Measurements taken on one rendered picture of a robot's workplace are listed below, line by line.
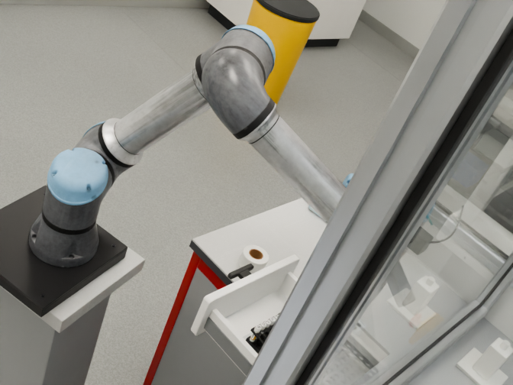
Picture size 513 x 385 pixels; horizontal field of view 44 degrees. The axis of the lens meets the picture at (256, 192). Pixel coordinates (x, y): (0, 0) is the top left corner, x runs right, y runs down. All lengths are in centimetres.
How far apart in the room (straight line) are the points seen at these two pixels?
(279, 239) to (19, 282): 72
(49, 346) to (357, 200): 118
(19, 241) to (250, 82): 66
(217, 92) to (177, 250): 169
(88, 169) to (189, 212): 166
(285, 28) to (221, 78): 264
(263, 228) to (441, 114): 140
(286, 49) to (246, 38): 261
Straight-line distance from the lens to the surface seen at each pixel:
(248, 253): 162
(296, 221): 186
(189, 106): 129
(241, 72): 113
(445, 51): 41
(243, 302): 141
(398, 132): 43
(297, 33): 379
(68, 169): 134
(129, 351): 235
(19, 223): 153
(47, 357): 159
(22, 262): 145
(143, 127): 135
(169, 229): 284
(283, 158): 115
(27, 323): 157
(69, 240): 141
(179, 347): 189
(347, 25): 537
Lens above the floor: 183
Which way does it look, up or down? 34 degrees down
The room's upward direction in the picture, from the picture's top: 23 degrees clockwise
